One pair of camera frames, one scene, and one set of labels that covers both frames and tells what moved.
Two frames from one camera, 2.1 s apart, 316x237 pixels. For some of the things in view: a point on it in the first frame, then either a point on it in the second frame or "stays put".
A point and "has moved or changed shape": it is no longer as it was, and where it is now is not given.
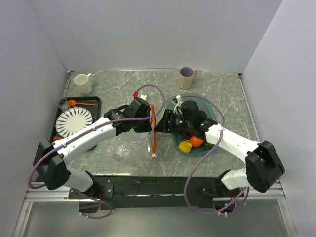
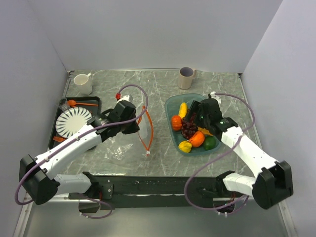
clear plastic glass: (63, 104) stays put
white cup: (83, 81) stays put
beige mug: (186, 75) stays put
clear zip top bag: (135, 145) has moved or changed shape
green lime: (208, 146) stays put
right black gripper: (163, 126) → (195, 107)
